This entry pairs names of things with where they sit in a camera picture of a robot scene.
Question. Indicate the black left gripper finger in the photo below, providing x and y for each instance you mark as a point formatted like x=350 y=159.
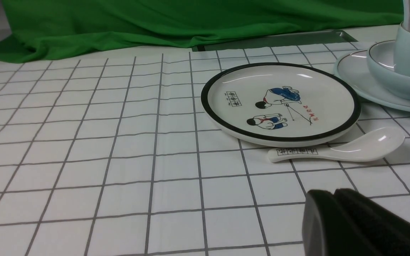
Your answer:
x=346 y=223

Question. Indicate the pale blue bowl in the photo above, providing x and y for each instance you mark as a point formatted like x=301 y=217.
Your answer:
x=380 y=61

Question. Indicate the plain white spoon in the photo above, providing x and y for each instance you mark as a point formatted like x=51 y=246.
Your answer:
x=406 y=15

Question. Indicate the white spoon with lettering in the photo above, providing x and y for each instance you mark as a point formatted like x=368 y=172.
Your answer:
x=370 y=147

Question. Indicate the black-rimmed cartoon plate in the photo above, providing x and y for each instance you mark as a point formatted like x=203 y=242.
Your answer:
x=280 y=105

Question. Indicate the pale blue plate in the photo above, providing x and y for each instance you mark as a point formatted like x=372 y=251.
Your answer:
x=352 y=68

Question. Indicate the grey metal floor tray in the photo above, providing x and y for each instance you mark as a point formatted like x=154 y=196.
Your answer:
x=281 y=40

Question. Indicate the green backdrop cloth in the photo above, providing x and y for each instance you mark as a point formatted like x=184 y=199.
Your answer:
x=59 y=29

